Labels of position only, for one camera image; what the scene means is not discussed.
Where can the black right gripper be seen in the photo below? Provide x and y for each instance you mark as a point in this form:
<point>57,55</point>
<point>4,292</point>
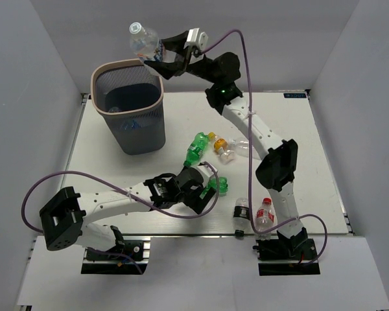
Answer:
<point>168,69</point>

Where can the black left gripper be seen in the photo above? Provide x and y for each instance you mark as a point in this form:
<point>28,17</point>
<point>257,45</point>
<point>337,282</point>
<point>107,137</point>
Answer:
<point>197,203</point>

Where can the green Sprite bottle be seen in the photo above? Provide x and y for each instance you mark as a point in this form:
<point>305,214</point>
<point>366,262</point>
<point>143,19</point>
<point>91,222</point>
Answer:
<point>196,149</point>
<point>221,184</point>

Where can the blue orange label bottle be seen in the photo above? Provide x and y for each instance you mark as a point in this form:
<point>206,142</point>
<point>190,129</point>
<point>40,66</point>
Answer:
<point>145,43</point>

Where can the clear unlabelled plastic bottle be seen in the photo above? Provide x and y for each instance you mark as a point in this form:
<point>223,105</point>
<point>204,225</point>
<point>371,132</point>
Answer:
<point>240,146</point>

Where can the blue label water bottle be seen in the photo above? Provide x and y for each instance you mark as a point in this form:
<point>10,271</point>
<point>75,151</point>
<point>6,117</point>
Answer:
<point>126,121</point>

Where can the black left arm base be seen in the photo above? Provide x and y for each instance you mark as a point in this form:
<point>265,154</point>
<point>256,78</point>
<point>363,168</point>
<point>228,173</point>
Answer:
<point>129,259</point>

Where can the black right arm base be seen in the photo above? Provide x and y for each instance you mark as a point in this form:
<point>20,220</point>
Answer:
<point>273,261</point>

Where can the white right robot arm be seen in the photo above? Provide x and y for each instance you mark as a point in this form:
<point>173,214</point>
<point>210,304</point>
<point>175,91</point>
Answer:
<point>278,156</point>

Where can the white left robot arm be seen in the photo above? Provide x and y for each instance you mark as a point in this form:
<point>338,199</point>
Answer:
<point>70,217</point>

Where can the grey mesh waste bin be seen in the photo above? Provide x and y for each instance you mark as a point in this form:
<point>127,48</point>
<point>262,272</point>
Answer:
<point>130,85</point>

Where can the black label water bottle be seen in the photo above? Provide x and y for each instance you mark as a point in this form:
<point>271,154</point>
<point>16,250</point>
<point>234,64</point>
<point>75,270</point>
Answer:
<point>241,217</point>

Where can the orange label clear bottle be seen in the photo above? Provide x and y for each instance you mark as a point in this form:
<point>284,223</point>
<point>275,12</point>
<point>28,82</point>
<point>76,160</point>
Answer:
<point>221,148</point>

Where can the red cap clear bottle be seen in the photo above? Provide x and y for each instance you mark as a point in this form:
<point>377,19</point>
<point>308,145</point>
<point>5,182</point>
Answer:
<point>265,215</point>

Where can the blue table corner label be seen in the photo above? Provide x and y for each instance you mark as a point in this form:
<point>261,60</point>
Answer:
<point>295,95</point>

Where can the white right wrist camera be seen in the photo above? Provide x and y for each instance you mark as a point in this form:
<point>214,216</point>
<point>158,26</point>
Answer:
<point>197,38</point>

